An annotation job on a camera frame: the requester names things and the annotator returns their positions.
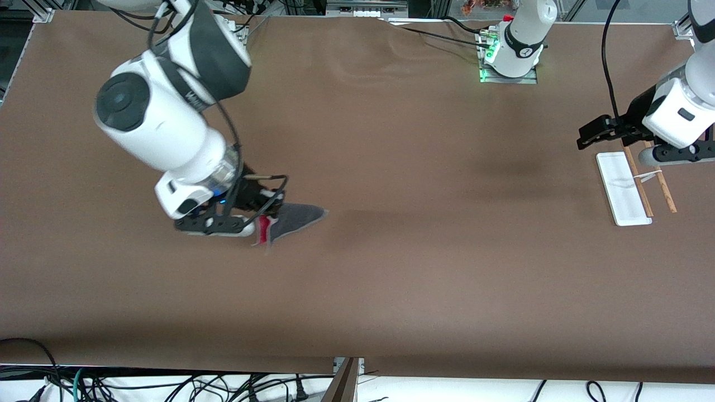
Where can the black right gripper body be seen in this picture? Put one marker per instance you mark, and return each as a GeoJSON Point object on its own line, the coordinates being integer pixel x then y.
{"type": "Point", "coordinates": [252, 195]}

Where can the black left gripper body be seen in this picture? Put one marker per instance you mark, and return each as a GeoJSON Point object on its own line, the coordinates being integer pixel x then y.
{"type": "Point", "coordinates": [635, 114]}

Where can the grey towel with pink side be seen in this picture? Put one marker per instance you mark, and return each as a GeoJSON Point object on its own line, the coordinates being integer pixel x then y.
{"type": "Point", "coordinates": [296, 219]}

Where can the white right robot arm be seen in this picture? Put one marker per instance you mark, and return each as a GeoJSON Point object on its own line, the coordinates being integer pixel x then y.
{"type": "Point", "coordinates": [162, 128]}

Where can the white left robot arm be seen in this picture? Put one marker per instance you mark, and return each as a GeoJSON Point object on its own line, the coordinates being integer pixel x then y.
{"type": "Point", "coordinates": [522, 39]}

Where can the white rack base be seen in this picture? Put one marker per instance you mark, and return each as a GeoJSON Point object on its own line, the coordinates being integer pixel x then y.
{"type": "Point", "coordinates": [623, 190]}

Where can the white rack clip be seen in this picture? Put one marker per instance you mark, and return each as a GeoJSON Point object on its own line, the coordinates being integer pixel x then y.
{"type": "Point", "coordinates": [648, 176]}

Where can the brown table cover sheet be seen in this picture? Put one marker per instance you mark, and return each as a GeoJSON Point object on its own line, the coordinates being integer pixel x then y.
{"type": "Point", "coordinates": [357, 290]}

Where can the white grey power strip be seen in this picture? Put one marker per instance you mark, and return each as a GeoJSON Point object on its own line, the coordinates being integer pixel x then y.
{"type": "Point", "coordinates": [366, 11]}

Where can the aluminium frame corner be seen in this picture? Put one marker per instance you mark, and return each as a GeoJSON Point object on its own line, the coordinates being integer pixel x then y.
{"type": "Point", "coordinates": [684, 29]}
{"type": "Point", "coordinates": [44, 15]}

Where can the aluminium bracket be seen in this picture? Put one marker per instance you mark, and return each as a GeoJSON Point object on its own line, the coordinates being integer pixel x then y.
{"type": "Point", "coordinates": [361, 365]}

